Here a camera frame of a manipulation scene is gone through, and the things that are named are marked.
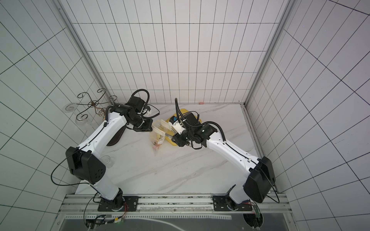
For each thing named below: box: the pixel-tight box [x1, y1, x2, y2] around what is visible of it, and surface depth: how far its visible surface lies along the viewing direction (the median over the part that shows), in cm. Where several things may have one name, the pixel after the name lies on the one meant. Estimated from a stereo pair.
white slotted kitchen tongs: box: [152, 119, 177, 139], surface depth 79 cm
